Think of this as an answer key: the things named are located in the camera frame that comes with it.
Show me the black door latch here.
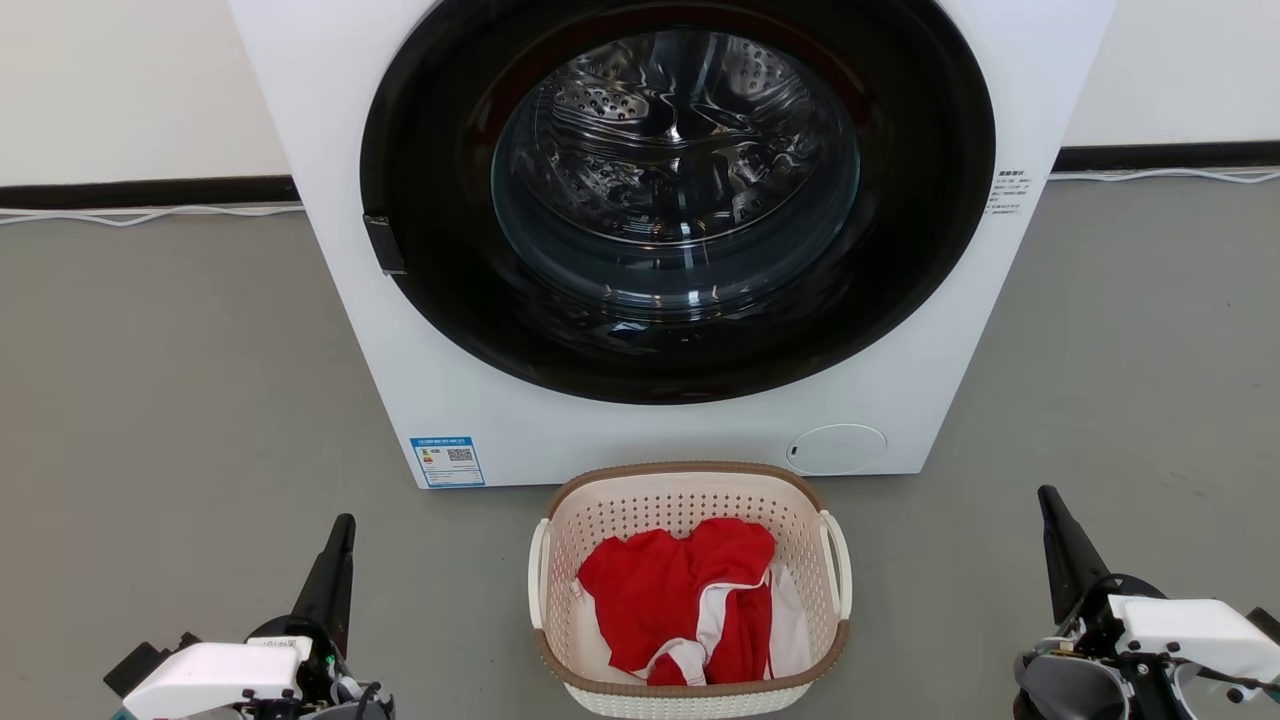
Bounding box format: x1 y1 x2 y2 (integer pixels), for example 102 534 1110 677
362 214 407 276

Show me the white front-load washing machine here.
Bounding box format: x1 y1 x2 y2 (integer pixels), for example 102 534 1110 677
228 0 1118 491

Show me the cream plastic laundry basket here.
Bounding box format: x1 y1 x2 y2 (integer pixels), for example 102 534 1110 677
527 461 854 720

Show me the red garment with white stripes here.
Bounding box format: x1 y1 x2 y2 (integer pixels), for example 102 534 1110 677
577 517 778 687

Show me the white floor cable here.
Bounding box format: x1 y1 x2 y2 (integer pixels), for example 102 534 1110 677
0 203 306 227
1048 166 1280 185

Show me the small printed text sticker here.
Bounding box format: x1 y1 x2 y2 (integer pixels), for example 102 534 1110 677
984 168 1031 217

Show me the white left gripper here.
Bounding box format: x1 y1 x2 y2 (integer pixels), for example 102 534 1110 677
120 514 357 720

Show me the blue energy label sticker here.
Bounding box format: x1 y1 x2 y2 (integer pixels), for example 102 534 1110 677
410 436 487 489

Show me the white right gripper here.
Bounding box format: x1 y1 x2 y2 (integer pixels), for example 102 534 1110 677
1038 485 1280 693

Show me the steel washer drum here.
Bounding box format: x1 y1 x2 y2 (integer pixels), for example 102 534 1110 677
492 28 861 311

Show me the black round washer door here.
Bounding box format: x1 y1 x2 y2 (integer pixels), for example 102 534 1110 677
360 0 997 406

